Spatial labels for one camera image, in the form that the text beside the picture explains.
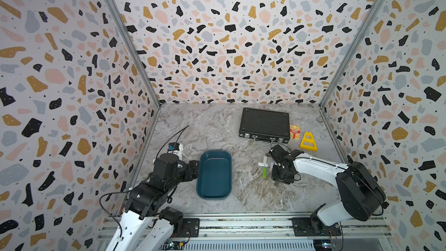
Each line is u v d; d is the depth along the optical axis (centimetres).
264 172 90
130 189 48
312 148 99
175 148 61
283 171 67
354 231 75
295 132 106
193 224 75
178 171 58
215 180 86
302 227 73
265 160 95
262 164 92
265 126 104
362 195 44
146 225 44
